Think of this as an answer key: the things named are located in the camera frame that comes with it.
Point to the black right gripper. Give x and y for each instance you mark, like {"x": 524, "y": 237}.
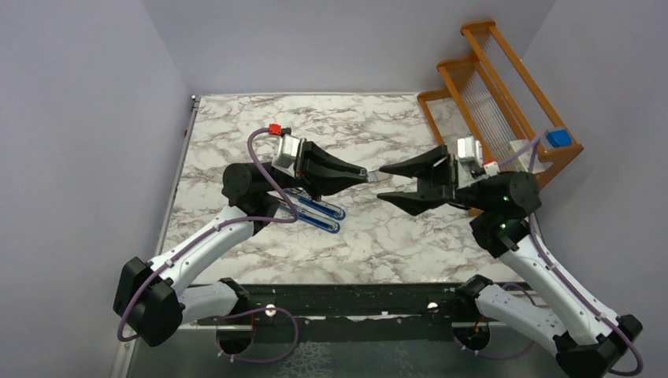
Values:
{"x": 422, "y": 165}

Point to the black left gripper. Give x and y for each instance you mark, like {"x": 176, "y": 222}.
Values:
{"x": 322, "y": 173}

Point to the blue black stapler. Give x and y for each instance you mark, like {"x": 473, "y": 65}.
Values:
{"x": 326, "y": 208}

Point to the staple box tray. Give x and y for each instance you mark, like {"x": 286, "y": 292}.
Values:
{"x": 376, "y": 175}

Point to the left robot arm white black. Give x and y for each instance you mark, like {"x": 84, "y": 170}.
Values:
{"x": 155, "y": 297}

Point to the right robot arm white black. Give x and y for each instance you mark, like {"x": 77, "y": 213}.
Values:
{"x": 586, "y": 337}

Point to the white red carton box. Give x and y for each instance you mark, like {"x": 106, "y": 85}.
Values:
{"x": 528, "y": 146}

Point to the orange wooden tiered rack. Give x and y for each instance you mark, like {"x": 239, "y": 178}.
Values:
{"x": 499, "y": 100}

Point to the blue block on rack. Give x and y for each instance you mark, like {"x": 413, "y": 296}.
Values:
{"x": 557, "y": 138}

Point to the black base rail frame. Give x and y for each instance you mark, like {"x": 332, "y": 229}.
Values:
{"x": 342, "y": 313}

